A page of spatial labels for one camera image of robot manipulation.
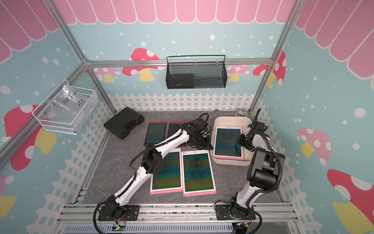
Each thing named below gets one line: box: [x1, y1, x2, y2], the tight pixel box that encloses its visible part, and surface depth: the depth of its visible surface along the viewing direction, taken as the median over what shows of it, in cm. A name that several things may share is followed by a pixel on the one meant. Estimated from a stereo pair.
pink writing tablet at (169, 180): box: [149, 147, 184, 195], surface depth 87 cm
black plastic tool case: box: [103, 106, 145, 140], surface depth 111 cm
